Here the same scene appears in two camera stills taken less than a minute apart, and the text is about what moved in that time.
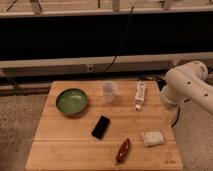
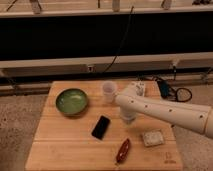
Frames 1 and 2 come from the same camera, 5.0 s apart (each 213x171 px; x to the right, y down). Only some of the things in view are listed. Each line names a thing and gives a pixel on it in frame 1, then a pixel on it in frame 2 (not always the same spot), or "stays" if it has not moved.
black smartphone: [101, 127] stays
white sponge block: [152, 138] stays
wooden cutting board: [104, 125] stays
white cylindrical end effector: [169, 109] → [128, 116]
